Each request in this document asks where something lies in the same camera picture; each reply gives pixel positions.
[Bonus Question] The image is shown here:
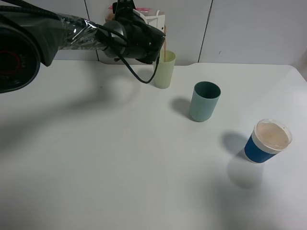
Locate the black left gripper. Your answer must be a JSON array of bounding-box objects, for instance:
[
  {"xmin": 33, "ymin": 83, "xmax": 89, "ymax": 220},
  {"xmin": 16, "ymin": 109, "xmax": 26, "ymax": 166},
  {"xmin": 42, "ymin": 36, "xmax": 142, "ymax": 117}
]
[{"xmin": 95, "ymin": 0, "xmax": 165, "ymax": 64}]

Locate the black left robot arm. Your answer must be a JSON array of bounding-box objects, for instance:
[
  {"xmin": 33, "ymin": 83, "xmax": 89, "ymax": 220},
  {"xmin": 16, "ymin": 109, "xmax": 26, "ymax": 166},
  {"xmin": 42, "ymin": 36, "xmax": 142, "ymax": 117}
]
[{"xmin": 0, "ymin": 0, "xmax": 165, "ymax": 93}]

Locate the pale yellow plastic cup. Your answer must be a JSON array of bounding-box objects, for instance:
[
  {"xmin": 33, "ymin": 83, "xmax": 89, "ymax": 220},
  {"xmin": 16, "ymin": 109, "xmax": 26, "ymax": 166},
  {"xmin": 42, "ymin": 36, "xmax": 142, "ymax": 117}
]
[{"xmin": 153, "ymin": 50, "xmax": 176, "ymax": 89}]

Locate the teal plastic cup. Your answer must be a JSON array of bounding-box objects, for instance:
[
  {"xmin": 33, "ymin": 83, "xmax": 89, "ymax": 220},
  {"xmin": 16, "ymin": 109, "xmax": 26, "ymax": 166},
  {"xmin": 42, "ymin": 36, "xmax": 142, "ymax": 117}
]
[{"xmin": 189, "ymin": 81, "xmax": 221, "ymax": 122}]

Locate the blue sleeved glass cup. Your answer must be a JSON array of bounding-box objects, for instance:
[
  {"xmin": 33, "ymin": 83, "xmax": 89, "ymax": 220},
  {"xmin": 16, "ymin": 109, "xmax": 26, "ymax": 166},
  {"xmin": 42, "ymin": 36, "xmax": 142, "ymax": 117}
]
[{"xmin": 243, "ymin": 119, "xmax": 292, "ymax": 163}]

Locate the thin black cable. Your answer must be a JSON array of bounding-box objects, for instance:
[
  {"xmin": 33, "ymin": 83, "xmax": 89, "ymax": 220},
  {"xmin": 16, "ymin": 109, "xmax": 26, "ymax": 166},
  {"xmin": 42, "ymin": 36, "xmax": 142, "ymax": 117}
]
[{"xmin": 115, "ymin": 54, "xmax": 161, "ymax": 84}]

